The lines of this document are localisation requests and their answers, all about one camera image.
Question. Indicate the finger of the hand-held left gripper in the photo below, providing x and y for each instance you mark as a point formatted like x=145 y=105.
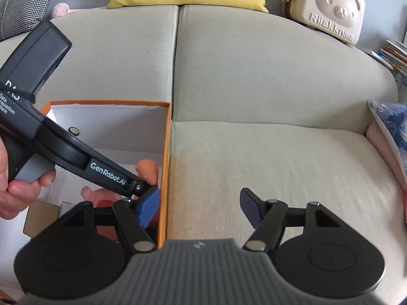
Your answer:
x=141 y=190

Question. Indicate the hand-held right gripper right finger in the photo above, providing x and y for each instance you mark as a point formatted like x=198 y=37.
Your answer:
x=251 y=206

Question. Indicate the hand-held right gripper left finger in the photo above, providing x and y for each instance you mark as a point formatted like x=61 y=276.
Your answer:
x=148 y=206

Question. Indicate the orange storage box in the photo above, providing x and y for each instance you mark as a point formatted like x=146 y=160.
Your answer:
x=163 y=165

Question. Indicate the pink pump bottle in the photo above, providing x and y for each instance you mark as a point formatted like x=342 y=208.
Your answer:
x=92 y=193

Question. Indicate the person's left hand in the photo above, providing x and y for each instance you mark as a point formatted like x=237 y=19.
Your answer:
x=16 y=197

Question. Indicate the houndstooth pillow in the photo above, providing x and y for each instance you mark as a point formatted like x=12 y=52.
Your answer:
x=22 y=6

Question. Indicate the pink plush toy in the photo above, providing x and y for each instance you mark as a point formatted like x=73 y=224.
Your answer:
x=62 y=9

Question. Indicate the beige sofa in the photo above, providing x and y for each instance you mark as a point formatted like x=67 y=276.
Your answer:
x=254 y=85

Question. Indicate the pink cushion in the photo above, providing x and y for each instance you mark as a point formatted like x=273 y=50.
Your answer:
x=381 y=146

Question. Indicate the blue patterned pillow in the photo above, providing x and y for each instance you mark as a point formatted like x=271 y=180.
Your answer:
x=392 y=124

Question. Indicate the stack of books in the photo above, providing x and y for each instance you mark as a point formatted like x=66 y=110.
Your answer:
x=396 y=57

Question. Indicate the cream bear-shaped bag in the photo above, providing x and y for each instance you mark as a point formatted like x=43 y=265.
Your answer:
x=334 y=9

